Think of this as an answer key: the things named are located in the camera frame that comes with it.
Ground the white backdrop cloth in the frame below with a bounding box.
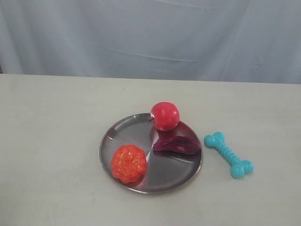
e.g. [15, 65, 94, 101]
[0, 0, 301, 84]

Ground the orange bumpy ball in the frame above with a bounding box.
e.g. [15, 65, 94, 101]
[111, 145, 147, 184]

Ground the purple toy sweet potato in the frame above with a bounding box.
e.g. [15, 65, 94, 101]
[153, 136, 202, 155]

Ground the red apple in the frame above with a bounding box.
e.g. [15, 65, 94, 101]
[150, 102, 180, 131]

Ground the round stainless steel plate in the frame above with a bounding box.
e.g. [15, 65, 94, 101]
[99, 113, 203, 194]

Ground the teal toy bone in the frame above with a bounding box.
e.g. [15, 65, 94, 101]
[204, 132, 253, 178]

